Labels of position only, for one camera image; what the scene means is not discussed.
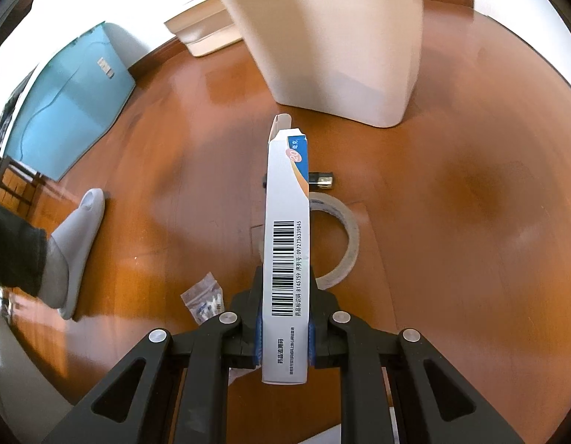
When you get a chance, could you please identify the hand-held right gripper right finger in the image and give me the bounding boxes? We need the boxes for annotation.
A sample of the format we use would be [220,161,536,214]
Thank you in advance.
[308,259,529,444]

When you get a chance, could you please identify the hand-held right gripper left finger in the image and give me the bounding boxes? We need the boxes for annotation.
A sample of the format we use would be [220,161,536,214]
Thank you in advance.
[40,266,268,444]

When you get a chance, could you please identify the long white medicine box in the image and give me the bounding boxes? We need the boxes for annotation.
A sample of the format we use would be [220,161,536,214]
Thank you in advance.
[261,114,312,386]

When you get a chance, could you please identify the beige plastic trash bin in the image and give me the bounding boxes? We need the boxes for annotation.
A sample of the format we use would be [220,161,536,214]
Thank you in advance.
[195,0,423,127]

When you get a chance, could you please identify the small clear plastic bag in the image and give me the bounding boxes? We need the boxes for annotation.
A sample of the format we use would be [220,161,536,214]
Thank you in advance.
[180,272,226,326]

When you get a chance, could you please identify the clear tape roll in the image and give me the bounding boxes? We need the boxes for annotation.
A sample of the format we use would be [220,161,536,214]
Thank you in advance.
[259,191,361,291]

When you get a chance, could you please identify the small black silver object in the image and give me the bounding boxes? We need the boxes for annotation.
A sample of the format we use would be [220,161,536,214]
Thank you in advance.
[308,171,336,191]

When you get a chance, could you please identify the grey slipper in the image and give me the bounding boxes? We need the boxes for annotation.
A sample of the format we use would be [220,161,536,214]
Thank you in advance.
[48,188,106,321]

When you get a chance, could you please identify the person's left leg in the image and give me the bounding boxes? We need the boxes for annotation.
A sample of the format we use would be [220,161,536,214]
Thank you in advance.
[0,196,72,310]

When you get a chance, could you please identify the teal storage box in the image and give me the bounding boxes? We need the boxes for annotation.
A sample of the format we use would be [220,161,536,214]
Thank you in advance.
[0,21,137,182]

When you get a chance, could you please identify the beige bucket with lid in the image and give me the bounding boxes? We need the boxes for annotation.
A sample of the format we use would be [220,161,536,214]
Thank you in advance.
[164,0,245,58]

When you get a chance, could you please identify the wooden furniture frame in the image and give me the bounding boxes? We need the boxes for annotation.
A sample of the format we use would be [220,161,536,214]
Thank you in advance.
[0,156,51,217]

